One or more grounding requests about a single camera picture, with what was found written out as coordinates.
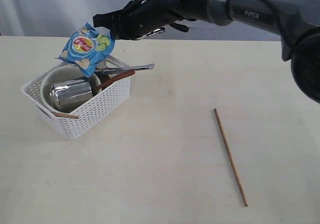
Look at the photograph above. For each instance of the white woven plastic basket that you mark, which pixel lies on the white woven plastic basket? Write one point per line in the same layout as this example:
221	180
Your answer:
90	113

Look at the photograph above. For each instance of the brown wooden spoon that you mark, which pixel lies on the brown wooden spoon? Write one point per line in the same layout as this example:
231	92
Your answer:
114	79

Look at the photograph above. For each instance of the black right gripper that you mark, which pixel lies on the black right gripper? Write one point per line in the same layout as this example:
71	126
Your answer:
140	17

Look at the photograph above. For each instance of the blue potato chips bag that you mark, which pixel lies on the blue potato chips bag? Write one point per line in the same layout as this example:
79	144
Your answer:
86	48

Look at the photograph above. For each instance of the steel fork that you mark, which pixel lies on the steel fork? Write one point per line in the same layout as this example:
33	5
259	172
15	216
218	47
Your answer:
118	70

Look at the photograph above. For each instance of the brown wooden chopstick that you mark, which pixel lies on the brown wooden chopstick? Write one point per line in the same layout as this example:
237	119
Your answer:
230	157
63	115

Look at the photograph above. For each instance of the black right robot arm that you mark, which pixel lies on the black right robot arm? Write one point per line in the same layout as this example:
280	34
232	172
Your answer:
297	22

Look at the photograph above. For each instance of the shiny steel cup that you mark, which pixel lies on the shiny steel cup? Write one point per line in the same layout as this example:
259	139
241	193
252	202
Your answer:
68	95

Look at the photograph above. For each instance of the white ceramic bowl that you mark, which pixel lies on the white ceramic bowl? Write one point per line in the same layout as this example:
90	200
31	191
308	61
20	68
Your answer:
61	74

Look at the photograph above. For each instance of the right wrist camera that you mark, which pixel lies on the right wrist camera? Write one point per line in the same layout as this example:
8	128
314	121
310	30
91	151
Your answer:
151	33

